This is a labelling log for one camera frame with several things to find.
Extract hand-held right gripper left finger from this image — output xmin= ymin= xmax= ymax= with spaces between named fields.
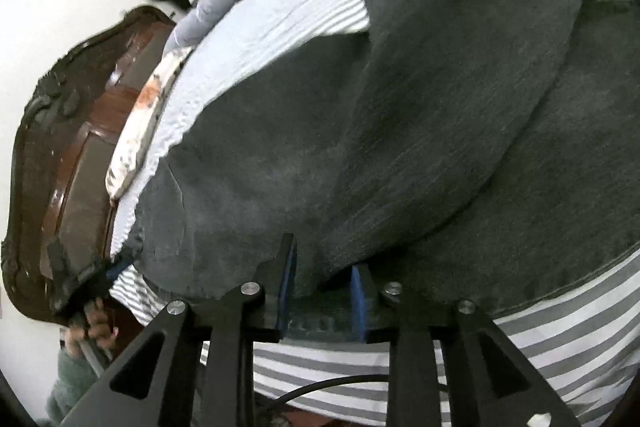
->
xmin=60 ymin=233 xmax=299 ymax=427

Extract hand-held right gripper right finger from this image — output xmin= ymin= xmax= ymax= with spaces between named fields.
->
xmin=350 ymin=264 xmax=583 ymax=427

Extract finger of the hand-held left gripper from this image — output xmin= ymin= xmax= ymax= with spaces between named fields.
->
xmin=102 ymin=251 xmax=145 ymax=288

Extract dark grey pants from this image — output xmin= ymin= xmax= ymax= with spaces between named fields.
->
xmin=134 ymin=0 xmax=640 ymax=343

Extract person's left hand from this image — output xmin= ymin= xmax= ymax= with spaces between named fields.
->
xmin=64 ymin=297 xmax=120 ymax=360

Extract carved wooden headboard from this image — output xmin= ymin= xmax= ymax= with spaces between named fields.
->
xmin=0 ymin=5 xmax=178 ymax=323

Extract floral pillow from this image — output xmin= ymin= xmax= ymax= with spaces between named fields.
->
xmin=105 ymin=47 xmax=194 ymax=201

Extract grey striped bed sheet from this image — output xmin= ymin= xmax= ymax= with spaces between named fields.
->
xmin=107 ymin=0 xmax=640 ymax=427

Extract black cable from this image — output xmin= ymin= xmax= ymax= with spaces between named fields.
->
xmin=255 ymin=374 xmax=451 ymax=414

